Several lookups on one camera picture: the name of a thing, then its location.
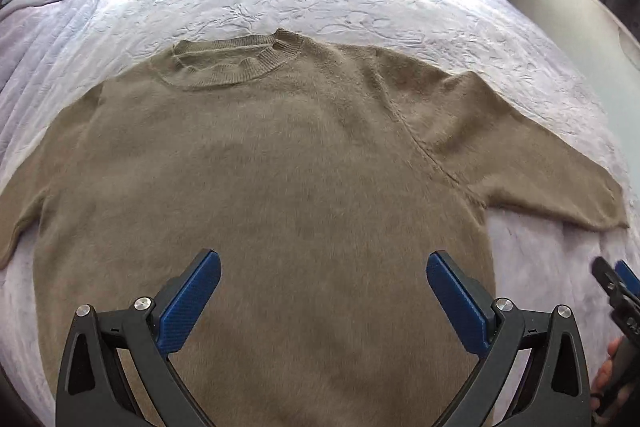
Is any olive brown knit sweater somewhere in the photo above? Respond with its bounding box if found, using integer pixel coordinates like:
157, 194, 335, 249
1, 30, 628, 426

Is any person's right hand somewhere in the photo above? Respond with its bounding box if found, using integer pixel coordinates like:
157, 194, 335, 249
590, 337, 623, 411

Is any lavender quilted bedspread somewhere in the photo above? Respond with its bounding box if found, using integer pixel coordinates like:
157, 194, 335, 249
1, 0, 639, 426

